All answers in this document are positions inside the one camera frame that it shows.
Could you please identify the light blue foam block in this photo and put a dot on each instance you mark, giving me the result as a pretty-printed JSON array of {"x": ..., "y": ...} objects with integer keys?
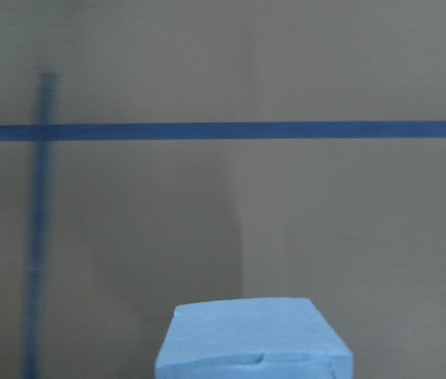
[{"x": 252, "y": 338}]

